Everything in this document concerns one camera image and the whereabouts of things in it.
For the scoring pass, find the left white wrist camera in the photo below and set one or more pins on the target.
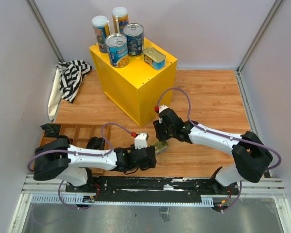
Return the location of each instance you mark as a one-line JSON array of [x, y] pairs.
[[140, 140]]

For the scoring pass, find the yellow cabinet box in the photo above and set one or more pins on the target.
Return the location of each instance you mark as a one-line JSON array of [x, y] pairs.
[[137, 87]]

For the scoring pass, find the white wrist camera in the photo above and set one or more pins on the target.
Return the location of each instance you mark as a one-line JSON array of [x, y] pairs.
[[140, 140], [160, 109]]

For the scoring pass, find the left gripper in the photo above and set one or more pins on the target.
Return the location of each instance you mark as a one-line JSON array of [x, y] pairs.
[[151, 165]]

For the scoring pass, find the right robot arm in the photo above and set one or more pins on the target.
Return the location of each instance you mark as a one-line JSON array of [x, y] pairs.
[[251, 157]]

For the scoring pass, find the gold sardine tin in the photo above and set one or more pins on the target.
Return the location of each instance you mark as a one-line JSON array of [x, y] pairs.
[[160, 146], [154, 58]]

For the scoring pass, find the corn can with pull tab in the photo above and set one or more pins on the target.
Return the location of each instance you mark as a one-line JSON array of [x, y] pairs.
[[116, 45]]

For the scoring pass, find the striped black white cloth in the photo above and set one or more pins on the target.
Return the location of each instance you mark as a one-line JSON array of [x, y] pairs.
[[71, 77]]

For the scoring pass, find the cream canvas bag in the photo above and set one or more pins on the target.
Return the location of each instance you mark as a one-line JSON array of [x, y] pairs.
[[55, 97]]

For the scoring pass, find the dark patterned rolled cloth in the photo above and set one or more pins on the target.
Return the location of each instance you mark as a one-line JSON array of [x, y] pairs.
[[50, 130]]

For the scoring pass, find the tall can mixed beans label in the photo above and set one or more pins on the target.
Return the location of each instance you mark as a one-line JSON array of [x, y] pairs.
[[120, 19]]

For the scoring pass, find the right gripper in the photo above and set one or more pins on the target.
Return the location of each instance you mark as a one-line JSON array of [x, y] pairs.
[[158, 124]]

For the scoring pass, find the tall can orange label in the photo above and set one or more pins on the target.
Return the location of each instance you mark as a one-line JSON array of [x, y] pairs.
[[102, 31]]

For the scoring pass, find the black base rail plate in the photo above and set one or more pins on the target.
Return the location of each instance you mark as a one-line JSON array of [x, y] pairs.
[[152, 189]]

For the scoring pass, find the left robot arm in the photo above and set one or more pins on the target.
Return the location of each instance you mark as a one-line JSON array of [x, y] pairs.
[[61, 160]]

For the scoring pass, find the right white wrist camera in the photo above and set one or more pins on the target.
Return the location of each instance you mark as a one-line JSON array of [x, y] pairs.
[[160, 109]]

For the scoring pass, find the blue short can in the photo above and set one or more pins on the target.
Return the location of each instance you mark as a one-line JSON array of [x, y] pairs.
[[134, 34]]

